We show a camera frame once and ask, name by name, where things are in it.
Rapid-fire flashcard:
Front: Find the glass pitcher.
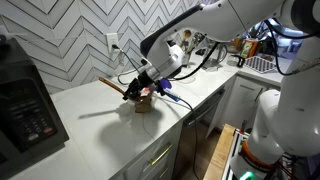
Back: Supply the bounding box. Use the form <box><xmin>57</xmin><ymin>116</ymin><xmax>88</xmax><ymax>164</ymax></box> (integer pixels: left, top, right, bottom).
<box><xmin>203</xmin><ymin>44</ymin><xmax>227</xmax><ymax>70</ymax></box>

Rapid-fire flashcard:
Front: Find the wooden board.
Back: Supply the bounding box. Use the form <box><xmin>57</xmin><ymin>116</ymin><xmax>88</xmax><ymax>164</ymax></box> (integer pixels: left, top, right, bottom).
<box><xmin>203</xmin><ymin>124</ymin><xmax>235</xmax><ymax>180</ymax></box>

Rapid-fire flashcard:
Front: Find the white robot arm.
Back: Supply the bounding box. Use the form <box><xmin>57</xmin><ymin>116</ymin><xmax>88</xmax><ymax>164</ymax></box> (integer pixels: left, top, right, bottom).
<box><xmin>124</xmin><ymin>0</ymin><xmax>320</xmax><ymax>180</ymax></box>

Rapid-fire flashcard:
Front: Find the white wall power outlet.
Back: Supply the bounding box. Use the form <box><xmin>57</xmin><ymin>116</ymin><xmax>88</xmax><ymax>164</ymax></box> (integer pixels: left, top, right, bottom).
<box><xmin>106</xmin><ymin>33</ymin><xmax>119</xmax><ymax>53</ymax></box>

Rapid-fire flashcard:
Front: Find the steel utensil pot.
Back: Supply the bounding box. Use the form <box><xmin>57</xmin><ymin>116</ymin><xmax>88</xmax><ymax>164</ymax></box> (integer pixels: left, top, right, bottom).
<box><xmin>182</xmin><ymin>51</ymin><xmax>191</xmax><ymax>67</ymax></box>

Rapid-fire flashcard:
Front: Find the black power cable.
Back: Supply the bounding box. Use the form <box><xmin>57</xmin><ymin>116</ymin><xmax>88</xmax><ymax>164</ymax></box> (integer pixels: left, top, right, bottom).
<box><xmin>111</xmin><ymin>43</ymin><xmax>148</xmax><ymax>86</ymax></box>

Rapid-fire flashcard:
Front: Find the blue toothpaste tube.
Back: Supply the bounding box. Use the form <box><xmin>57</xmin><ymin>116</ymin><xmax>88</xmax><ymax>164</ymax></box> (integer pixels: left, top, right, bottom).
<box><xmin>164</xmin><ymin>91</ymin><xmax>180</xmax><ymax>102</ymax></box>

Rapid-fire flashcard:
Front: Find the patterned black white mat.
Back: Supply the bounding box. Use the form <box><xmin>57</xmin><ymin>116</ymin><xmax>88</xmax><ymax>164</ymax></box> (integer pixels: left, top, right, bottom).
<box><xmin>244</xmin><ymin>56</ymin><xmax>276</xmax><ymax>74</ymax></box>

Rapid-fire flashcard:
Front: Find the slotted wooden spatula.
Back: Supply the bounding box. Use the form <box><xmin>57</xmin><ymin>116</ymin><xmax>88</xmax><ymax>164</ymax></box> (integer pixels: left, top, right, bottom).
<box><xmin>135</xmin><ymin>96</ymin><xmax>152</xmax><ymax>113</ymax></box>

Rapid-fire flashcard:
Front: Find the gold drawer handle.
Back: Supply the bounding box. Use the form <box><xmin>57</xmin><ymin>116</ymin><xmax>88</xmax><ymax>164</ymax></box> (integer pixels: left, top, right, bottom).
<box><xmin>148</xmin><ymin>142</ymin><xmax>172</xmax><ymax>165</ymax></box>

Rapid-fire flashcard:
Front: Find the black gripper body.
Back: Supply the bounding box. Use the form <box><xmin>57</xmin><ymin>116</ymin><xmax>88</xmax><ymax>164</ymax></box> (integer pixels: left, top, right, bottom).
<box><xmin>137</xmin><ymin>69</ymin><xmax>161</xmax><ymax>89</ymax></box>

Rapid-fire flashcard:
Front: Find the black microwave oven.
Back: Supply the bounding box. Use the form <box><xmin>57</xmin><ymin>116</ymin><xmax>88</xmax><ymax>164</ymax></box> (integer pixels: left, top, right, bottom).
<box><xmin>0</xmin><ymin>36</ymin><xmax>69</xmax><ymax>180</ymax></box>

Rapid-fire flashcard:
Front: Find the long wooden spoon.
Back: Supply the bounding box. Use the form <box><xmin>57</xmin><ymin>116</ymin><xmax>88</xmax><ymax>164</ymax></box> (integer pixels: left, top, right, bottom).
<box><xmin>98</xmin><ymin>77</ymin><xmax>125</xmax><ymax>96</ymax></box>

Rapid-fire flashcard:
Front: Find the green orange box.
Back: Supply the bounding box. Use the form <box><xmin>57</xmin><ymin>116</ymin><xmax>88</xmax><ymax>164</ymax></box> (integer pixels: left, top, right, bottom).
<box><xmin>240</xmin><ymin>39</ymin><xmax>259</xmax><ymax>58</ymax></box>

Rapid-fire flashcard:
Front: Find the small clear round container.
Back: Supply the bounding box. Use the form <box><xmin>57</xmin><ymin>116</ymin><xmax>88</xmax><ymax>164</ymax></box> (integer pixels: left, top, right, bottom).
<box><xmin>132</xmin><ymin>87</ymin><xmax>158</xmax><ymax>113</ymax></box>

